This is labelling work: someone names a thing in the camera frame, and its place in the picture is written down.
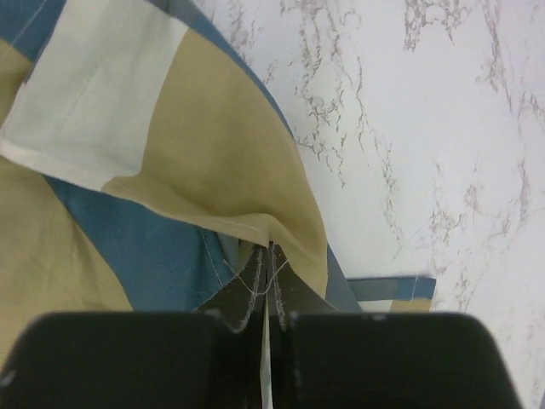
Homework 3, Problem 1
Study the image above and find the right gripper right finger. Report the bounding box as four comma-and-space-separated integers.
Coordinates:
266, 243, 336, 331

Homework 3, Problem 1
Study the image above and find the blue beige checked pillowcase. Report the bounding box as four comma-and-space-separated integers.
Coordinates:
0, 0, 438, 409

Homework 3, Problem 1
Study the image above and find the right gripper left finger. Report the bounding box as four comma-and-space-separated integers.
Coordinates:
193, 246, 267, 332

